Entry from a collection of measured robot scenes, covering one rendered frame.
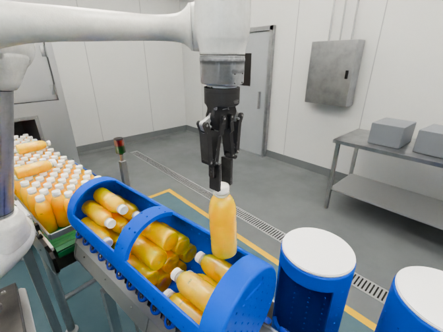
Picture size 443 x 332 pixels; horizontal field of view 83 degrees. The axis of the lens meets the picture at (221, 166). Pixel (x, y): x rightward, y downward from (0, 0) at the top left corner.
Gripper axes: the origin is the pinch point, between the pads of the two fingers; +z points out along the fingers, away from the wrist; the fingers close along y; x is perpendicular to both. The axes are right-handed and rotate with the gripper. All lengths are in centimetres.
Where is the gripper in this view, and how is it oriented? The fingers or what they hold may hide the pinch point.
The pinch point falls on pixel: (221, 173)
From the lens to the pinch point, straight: 60.3
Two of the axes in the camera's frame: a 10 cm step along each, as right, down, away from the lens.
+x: -7.6, -2.7, 5.9
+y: 6.5, -3.1, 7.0
